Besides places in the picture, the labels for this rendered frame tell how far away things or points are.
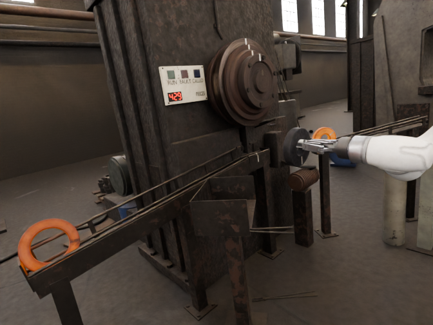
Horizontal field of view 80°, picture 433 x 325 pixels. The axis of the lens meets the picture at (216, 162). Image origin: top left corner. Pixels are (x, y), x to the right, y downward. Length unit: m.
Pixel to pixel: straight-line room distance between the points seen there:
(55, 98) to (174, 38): 5.97
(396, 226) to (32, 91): 6.91
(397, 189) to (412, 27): 2.43
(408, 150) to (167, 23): 1.13
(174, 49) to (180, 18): 0.16
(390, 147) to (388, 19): 3.28
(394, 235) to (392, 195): 0.27
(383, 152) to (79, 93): 6.97
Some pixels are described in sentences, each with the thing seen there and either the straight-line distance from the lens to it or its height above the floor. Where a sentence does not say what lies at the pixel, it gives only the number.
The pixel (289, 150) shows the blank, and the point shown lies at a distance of 1.00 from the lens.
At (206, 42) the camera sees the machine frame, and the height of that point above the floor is 1.36.
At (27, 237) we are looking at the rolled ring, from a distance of 1.11.
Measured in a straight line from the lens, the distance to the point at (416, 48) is 3.90.
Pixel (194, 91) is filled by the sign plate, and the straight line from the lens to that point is 1.41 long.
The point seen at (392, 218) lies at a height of 0.19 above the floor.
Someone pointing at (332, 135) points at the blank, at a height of 0.72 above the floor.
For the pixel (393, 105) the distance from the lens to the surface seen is 4.01.
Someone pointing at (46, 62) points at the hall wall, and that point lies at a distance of 7.33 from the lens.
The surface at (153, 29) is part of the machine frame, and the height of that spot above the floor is 1.41.
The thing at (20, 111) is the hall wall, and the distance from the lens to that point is 7.11.
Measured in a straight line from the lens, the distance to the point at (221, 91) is 1.35.
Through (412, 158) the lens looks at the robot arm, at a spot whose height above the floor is 0.83.
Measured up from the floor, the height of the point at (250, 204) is 0.61.
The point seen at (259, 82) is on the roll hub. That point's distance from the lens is 1.43.
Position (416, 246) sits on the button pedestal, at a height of 0.01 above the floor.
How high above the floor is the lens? 1.06
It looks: 14 degrees down
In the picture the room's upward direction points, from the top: 8 degrees counter-clockwise
